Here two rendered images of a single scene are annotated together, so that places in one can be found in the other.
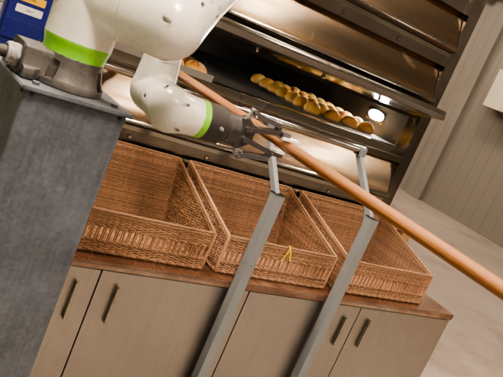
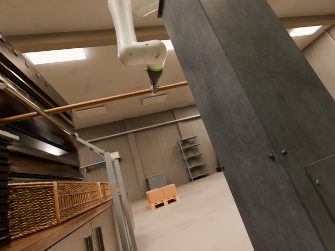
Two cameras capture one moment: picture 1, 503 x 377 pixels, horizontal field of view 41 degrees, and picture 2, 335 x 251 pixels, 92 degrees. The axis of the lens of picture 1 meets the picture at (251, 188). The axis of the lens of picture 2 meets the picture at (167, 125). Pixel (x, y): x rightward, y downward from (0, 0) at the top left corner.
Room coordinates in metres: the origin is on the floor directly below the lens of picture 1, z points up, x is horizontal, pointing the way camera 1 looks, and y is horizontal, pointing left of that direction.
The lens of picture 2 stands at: (1.34, 0.88, 0.62)
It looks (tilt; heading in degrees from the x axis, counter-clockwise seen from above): 16 degrees up; 293
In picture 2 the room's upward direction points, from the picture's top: 18 degrees counter-clockwise
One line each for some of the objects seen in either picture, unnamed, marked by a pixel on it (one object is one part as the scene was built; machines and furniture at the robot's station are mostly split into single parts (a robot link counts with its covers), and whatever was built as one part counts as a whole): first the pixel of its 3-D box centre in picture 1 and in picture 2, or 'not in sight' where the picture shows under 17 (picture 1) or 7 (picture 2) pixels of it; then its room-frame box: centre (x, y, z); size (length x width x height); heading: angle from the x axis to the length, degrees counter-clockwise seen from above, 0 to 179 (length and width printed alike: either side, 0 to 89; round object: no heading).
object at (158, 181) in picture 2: not in sight; (156, 185); (5.55, -5.75, 0.41); 1.52 x 0.78 x 0.81; 129
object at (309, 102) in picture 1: (312, 102); not in sight; (3.63, -0.12, 1.21); 0.61 x 0.48 x 0.06; 36
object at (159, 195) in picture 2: not in sight; (160, 195); (3.86, -3.15, 0.19); 1.06 x 0.74 x 0.38; 127
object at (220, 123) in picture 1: (211, 122); (154, 67); (1.62, 0.15, 1.20); 0.12 x 0.06 x 0.09; 36
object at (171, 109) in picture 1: (174, 109); (154, 54); (1.56, 0.23, 1.20); 0.14 x 0.13 x 0.11; 126
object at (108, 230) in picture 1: (126, 195); (34, 199); (2.37, 0.41, 0.72); 0.56 x 0.49 x 0.28; 125
